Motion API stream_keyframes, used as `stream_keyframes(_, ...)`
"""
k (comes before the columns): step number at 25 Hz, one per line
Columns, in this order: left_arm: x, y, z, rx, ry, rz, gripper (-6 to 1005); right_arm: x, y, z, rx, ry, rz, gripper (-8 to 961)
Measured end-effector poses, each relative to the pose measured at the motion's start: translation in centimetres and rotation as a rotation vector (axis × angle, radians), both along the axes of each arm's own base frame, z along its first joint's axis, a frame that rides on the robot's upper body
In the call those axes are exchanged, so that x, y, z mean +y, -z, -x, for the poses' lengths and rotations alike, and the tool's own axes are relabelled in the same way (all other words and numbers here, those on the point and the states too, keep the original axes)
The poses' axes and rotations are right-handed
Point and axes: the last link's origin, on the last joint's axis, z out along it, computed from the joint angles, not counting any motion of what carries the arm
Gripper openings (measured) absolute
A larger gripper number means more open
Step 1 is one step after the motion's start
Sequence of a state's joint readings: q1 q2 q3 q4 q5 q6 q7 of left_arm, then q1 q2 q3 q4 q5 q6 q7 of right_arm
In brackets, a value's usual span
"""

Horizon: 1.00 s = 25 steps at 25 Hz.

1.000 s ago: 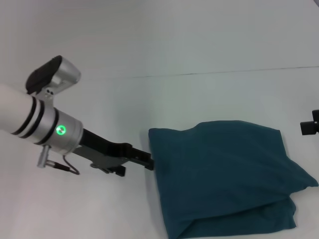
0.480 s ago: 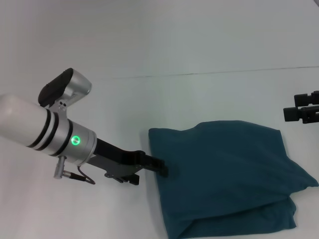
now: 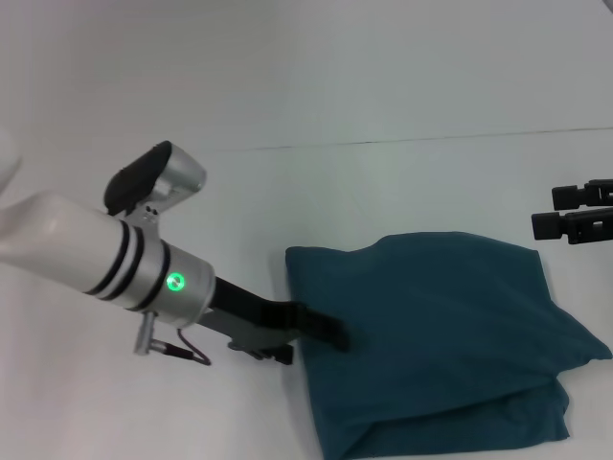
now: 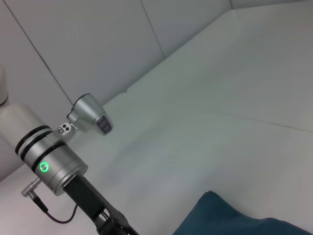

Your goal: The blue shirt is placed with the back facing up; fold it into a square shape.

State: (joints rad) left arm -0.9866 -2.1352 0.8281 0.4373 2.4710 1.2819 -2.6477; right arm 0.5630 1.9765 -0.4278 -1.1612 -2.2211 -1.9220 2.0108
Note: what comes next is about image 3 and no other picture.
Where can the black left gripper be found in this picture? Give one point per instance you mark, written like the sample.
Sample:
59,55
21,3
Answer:
249,316

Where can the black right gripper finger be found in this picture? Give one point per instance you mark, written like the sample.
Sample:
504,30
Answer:
570,227
579,194

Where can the teal blue shirt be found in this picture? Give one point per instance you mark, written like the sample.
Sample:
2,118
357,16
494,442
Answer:
431,335

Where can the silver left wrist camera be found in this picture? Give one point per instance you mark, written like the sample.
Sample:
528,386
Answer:
153,177

